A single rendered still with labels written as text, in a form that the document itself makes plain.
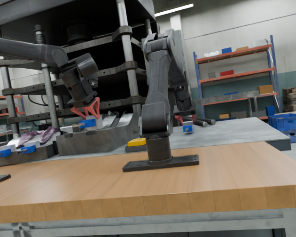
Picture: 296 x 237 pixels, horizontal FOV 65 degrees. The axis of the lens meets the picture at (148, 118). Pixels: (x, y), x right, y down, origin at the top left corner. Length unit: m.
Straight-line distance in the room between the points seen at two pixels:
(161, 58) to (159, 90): 0.12
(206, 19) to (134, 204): 7.57
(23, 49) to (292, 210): 0.83
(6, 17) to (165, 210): 2.16
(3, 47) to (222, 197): 0.76
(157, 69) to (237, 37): 7.08
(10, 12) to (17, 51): 1.50
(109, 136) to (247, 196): 0.64
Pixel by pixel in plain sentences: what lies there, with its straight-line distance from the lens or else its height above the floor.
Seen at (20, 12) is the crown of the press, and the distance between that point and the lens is 2.30.
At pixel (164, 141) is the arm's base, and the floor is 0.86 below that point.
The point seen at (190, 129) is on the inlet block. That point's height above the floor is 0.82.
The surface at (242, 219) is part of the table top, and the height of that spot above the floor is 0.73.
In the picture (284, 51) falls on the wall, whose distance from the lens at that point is 7.83.
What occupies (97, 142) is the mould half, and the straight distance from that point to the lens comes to 0.99.
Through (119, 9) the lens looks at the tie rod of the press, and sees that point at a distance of 1.83.
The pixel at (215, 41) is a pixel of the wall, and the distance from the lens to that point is 7.71.
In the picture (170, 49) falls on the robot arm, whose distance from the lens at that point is 0.76.
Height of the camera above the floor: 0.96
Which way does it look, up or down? 3 degrees down
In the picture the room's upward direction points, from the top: 9 degrees counter-clockwise
